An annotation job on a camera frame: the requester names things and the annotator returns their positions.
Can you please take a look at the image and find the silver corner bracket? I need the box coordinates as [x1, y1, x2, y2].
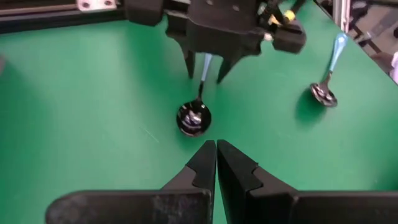
[76, 0, 118, 12]

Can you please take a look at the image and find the green table mat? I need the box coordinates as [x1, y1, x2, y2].
[0, 0, 398, 224]

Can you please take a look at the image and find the spoon with blue handle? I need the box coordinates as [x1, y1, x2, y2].
[175, 52, 215, 138]
[309, 32, 349, 108]

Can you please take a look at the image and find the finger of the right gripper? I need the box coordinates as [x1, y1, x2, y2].
[216, 55, 243, 85]
[181, 49, 198, 80]

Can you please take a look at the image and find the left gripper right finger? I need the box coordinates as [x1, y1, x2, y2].
[216, 139, 398, 224]

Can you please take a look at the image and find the yellow cable tag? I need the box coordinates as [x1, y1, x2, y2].
[283, 9, 297, 23]

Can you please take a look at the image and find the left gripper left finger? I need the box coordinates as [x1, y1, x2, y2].
[45, 139, 218, 224]

